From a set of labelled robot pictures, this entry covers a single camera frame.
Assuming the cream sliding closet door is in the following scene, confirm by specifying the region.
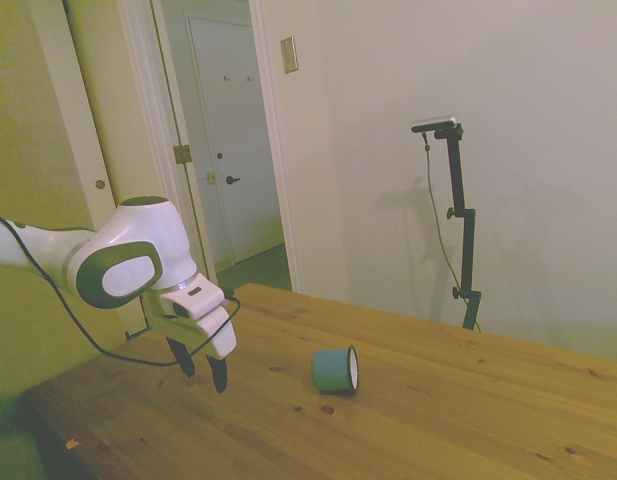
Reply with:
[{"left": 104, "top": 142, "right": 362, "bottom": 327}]
[{"left": 27, "top": 0, "right": 177, "bottom": 321}]

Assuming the black jointed camera stand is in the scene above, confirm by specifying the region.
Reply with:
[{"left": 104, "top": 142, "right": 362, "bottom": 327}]
[{"left": 432, "top": 124, "right": 483, "bottom": 331}]

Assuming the beige wall switch plate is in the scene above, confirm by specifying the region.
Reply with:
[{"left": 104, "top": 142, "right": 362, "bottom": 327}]
[{"left": 279, "top": 36, "right": 299, "bottom": 75}]

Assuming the white panel door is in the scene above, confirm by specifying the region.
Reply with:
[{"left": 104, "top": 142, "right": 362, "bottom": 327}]
[{"left": 186, "top": 13, "right": 285, "bottom": 267}]

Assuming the grey camera on stand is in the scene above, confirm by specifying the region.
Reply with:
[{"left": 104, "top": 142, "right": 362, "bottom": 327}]
[{"left": 410, "top": 115, "right": 461, "bottom": 135}]

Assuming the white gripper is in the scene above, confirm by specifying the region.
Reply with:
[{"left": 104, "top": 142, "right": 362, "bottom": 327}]
[{"left": 147, "top": 304, "right": 238, "bottom": 396}]

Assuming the teal enamel mug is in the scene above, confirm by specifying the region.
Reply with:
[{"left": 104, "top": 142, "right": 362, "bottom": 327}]
[{"left": 311, "top": 344, "right": 360, "bottom": 396}]

